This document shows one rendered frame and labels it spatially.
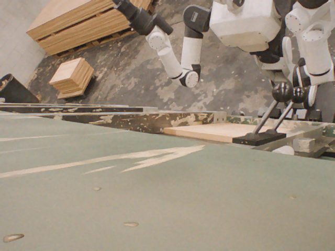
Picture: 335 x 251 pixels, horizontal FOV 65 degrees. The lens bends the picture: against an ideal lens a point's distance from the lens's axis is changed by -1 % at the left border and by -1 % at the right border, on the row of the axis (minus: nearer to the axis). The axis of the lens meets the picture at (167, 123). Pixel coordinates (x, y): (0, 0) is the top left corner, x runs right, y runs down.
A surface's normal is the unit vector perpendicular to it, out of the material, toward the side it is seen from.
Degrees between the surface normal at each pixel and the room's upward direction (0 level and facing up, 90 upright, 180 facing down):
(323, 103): 0
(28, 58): 90
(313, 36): 7
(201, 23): 54
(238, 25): 68
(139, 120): 90
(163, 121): 90
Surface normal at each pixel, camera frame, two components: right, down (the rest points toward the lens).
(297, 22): -0.79, 0.61
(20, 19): 0.84, -0.07
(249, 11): -0.61, -0.18
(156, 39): 0.04, 0.70
